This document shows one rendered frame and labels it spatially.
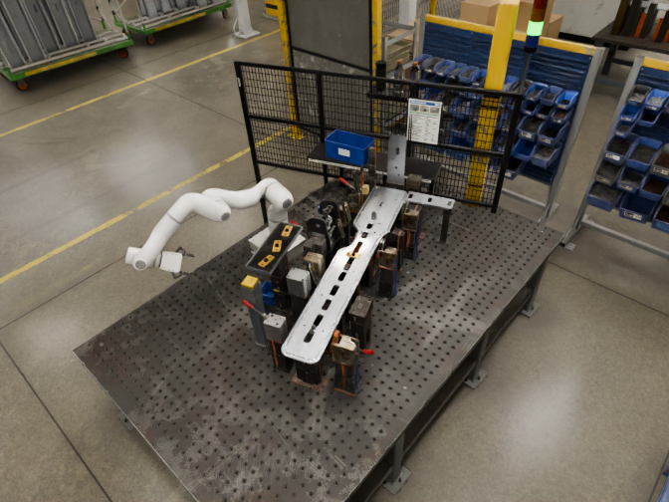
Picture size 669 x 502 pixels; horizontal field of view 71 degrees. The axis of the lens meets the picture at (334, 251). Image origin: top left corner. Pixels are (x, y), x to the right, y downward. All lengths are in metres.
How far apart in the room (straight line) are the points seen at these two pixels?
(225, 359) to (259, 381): 0.24
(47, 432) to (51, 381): 0.39
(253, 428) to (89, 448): 1.37
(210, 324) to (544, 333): 2.29
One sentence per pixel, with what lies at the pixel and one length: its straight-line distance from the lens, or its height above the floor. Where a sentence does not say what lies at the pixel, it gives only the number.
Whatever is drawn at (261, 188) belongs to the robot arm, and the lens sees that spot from 2.74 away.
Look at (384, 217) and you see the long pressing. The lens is 2.81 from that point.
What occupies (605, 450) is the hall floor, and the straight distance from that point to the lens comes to 3.33.
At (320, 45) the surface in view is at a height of 1.15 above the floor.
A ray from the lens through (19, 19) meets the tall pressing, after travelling 8.70.
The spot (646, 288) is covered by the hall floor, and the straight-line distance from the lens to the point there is 4.32.
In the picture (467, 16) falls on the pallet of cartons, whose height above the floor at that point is 0.90.
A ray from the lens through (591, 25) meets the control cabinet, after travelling 8.80.
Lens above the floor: 2.74
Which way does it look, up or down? 42 degrees down
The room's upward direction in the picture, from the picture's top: 4 degrees counter-clockwise
